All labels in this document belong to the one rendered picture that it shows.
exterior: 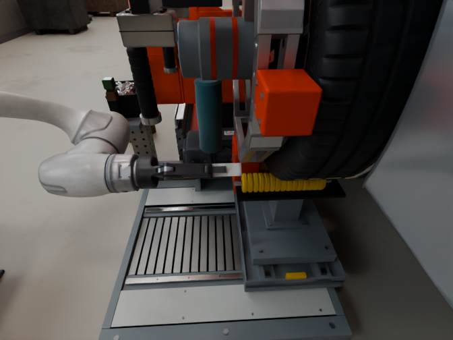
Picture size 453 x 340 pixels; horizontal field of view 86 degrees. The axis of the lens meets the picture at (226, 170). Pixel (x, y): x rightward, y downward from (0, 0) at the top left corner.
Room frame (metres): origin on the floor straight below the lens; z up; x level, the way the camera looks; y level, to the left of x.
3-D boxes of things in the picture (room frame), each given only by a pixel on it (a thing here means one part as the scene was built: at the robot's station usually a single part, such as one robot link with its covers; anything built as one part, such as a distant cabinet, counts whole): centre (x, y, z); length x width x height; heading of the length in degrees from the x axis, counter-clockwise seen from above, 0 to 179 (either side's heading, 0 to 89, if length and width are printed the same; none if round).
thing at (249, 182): (0.55, -0.17, 0.51); 0.29 x 0.06 x 0.06; 93
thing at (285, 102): (0.35, -0.08, 0.85); 0.09 x 0.08 x 0.07; 3
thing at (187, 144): (0.97, -0.01, 0.26); 0.42 x 0.18 x 0.35; 93
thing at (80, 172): (0.44, 0.34, 0.64); 0.16 x 0.13 x 0.11; 93
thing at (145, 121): (0.48, 0.16, 0.83); 0.04 x 0.04 x 0.16
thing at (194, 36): (0.66, 0.01, 0.85); 0.21 x 0.14 x 0.14; 93
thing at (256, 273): (0.67, -0.23, 0.13); 0.50 x 0.36 x 0.10; 3
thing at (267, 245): (0.67, -0.23, 0.32); 0.40 x 0.30 x 0.28; 3
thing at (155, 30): (0.48, 0.13, 0.93); 0.09 x 0.05 x 0.05; 93
